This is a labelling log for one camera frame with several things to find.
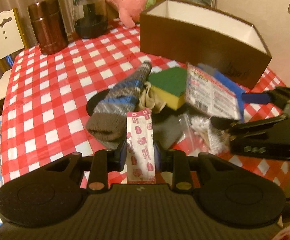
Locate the green yellow sponge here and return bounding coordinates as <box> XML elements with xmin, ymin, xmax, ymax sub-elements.
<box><xmin>148</xmin><ymin>67</ymin><xmax>187</xmax><ymax>111</ymax></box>

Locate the pink bandage strip pack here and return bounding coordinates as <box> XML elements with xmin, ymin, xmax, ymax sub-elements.
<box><xmin>126</xmin><ymin>108</ymin><xmax>156</xmax><ymax>184</ymax></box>

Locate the striped blue grey sock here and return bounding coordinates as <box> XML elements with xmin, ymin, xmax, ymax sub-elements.
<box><xmin>86</xmin><ymin>61</ymin><xmax>152</xmax><ymax>141</ymax></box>

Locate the brown cardboard box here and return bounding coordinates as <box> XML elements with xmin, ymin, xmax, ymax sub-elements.
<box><xmin>140</xmin><ymin>0</ymin><xmax>272</xmax><ymax>89</ymax></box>

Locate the plastic packet with label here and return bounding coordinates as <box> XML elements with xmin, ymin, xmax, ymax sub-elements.
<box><xmin>185</xmin><ymin>63</ymin><xmax>244</xmax><ymax>120</ymax></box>

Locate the glass jar with dark lid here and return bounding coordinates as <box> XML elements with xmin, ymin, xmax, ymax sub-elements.
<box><xmin>72</xmin><ymin>0</ymin><xmax>108</xmax><ymax>39</ymax></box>

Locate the red white checkered tablecloth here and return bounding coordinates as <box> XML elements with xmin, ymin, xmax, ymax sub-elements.
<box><xmin>0</xmin><ymin>17</ymin><xmax>289</xmax><ymax>189</ymax></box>

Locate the white wooden chair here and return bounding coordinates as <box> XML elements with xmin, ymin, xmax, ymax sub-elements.
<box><xmin>0</xmin><ymin>8</ymin><xmax>28</xmax><ymax>105</ymax></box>

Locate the brown metal canister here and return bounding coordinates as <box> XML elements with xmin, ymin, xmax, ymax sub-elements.
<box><xmin>28</xmin><ymin>0</ymin><xmax>68</xmax><ymax>55</ymax></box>

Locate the bag of cotton swabs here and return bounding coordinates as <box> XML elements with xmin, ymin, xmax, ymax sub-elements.
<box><xmin>179</xmin><ymin>113</ymin><xmax>229</xmax><ymax>156</ymax></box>

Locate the black round coaster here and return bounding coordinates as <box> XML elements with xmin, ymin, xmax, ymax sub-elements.
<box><xmin>86</xmin><ymin>89</ymin><xmax>118</xmax><ymax>116</ymax></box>

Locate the grey felt cloth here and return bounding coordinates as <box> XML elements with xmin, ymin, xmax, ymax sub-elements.
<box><xmin>151</xmin><ymin>108</ymin><xmax>183</xmax><ymax>150</ymax></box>

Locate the beige small sock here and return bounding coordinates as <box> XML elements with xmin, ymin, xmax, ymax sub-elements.
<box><xmin>135</xmin><ymin>81</ymin><xmax>166</xmax><ymax>114</ymax></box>

